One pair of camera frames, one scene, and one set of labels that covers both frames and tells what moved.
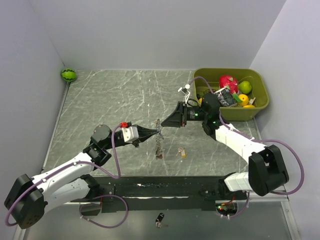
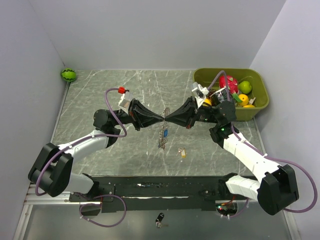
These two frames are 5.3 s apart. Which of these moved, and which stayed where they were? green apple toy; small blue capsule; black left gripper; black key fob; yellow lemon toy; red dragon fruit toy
Moved: small blue capsule; black left gripper
Stayed: green apple toy; black key fob; red dragon fruit toy; yellow lemon toy
